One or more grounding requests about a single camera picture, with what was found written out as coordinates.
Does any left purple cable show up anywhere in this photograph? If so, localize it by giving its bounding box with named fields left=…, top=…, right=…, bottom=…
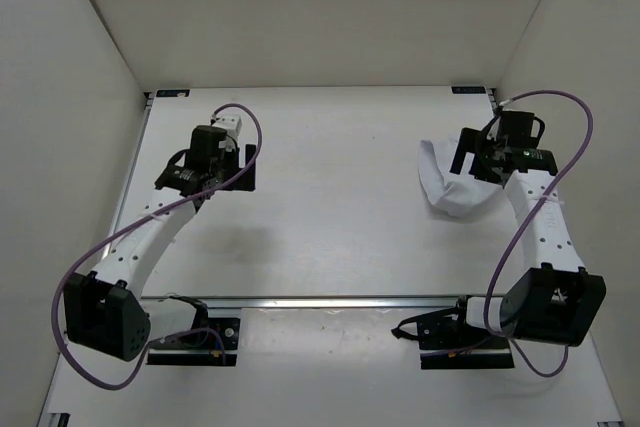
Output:
left=53, top=102, right=264, bottom=392

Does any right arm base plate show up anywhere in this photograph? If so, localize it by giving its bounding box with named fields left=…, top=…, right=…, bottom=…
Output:
left=417, top=314, right=514, bottom=371

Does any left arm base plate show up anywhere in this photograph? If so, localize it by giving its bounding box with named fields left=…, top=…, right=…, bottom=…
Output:
left=146, top=309, right=241, bottom=367

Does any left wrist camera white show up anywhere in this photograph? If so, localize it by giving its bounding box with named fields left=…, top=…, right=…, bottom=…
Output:
left=211, top=114, right=242, bottom=139

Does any purple cable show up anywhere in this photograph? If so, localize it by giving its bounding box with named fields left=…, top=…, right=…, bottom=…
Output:
left=484, top=90, right=597, bottom=377
left=53, top=102, right=264, bottom=392

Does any aluminium front rail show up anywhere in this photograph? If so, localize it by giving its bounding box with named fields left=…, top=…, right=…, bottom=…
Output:
left=142, top=294, right=471, bottom=312

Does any left blue corner label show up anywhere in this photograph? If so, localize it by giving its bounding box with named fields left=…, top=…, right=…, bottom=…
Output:
left=155, top=89, right=190, bottom=98

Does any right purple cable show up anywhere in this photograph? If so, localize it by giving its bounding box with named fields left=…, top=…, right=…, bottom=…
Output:
left=484, top=90, right=597, bottom=377

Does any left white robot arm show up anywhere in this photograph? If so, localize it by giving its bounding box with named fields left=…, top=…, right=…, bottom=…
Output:
left=63, top=115, right=257, bottom=361

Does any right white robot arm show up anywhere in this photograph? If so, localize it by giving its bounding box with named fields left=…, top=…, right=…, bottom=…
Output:
left=392, top=119, right=606, bottom=355

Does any white skirt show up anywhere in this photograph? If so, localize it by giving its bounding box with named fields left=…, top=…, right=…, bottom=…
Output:
left=418, top=137, right=499, bottom=218

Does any blue corner label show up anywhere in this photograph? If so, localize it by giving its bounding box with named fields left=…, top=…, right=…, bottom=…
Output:
left=155, top=89, right=190, bottom=98
left=451, top=86, right=486, bottom=95

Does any right blue corner label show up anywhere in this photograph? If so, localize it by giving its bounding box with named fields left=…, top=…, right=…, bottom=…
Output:
left=451, top=86, right=486, bottom=95

